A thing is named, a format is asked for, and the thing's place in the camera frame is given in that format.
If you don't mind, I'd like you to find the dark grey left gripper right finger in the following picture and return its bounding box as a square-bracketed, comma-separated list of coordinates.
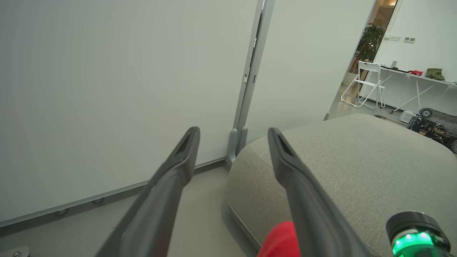
[268, 128, 372, 257]

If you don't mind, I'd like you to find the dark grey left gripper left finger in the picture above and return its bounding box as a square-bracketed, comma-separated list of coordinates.
[95, 126, 201, 257]

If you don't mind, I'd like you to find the red clothing piece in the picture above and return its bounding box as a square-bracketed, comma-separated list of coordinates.
[257, 221, 301, 257]

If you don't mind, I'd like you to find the grey fabric sofa seat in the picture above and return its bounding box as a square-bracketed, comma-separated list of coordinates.
[222, 114, 457, 257]

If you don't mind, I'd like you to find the black cylinder with green light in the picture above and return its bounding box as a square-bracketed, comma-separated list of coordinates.
[386, 211, 451, 257]

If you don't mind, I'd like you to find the white folding chair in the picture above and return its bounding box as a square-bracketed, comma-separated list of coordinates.
[341, 61, 387, 110]

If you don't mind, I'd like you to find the small wheeled robot vehicle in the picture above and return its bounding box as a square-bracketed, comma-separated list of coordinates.
[407, 108, 457, 154]

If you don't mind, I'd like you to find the white long table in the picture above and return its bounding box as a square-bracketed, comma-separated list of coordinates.
[379, 66, 457, 114]

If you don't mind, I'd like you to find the green potted plant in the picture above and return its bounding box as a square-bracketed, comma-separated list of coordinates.
[355, 23, 386, 63]

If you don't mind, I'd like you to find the olive green folded cloth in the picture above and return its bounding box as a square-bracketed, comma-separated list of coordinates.
[425, 68, 446, 81]

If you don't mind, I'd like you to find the grey partition post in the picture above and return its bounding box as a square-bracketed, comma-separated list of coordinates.
[226, 0, 276, 165]

